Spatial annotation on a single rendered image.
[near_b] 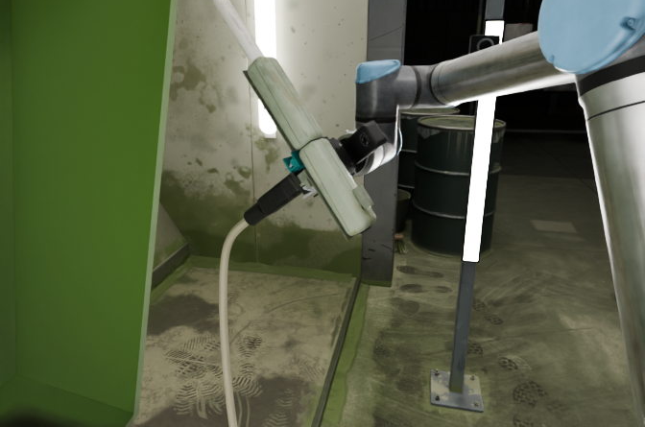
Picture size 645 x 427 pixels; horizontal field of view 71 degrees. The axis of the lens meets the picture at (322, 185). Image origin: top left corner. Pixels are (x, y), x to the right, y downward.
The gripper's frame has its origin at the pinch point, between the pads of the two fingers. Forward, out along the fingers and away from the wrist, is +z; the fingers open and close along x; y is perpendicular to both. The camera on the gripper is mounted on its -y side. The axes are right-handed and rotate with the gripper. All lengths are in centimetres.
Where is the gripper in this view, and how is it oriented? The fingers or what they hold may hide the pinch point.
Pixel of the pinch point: (305, 172)
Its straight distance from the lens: 70.6
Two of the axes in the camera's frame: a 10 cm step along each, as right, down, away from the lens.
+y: -6.9, 4.7, 5.5
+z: -5.0, 2.4, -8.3
